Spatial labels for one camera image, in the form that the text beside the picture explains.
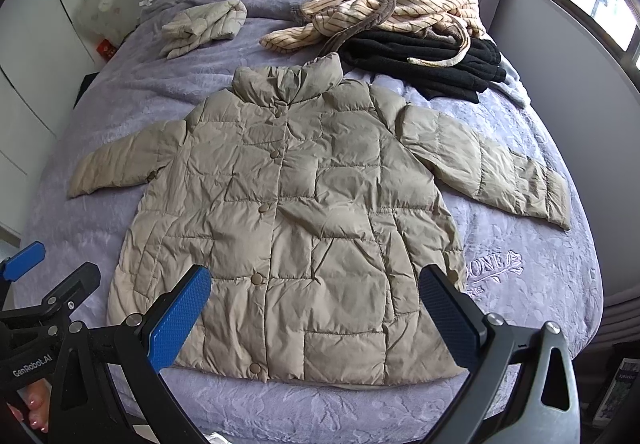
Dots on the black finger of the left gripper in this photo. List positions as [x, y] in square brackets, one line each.
[61, 302]

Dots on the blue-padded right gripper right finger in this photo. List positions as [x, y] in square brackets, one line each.
[521, 386]

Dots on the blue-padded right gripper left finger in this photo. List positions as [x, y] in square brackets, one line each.
[142, 346]

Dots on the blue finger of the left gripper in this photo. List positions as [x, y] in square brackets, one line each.
[15, 267]

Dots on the beige puffer jacket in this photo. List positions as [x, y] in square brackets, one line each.
[314, 201]

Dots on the person's left hand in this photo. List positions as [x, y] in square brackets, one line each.
[37, 399]

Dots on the purple embossed bedspread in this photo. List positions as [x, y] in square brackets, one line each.
[526, 269]

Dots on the white wardrobe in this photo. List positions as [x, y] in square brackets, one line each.
[44, 57]

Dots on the red small box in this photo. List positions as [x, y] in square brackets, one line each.
[106, 49]

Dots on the white electric fan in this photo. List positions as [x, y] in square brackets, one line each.
[112, 20]

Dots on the folded cream puffer jacket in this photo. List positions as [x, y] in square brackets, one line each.
[197, 26]

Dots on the black fleece garment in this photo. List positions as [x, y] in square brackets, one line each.
[430, 59]

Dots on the beige striped robe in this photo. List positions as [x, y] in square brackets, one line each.
[332, 22]

